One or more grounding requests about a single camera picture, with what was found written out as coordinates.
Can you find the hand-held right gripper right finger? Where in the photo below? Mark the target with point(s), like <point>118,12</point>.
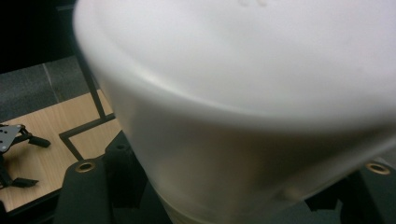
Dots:
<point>331,194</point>

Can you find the black metal frame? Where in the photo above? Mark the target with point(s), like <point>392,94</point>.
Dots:
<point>90,126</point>

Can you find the white plastic cup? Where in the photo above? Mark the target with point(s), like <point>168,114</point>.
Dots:
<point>236,109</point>

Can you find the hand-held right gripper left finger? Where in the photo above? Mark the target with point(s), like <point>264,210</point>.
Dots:
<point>123,174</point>

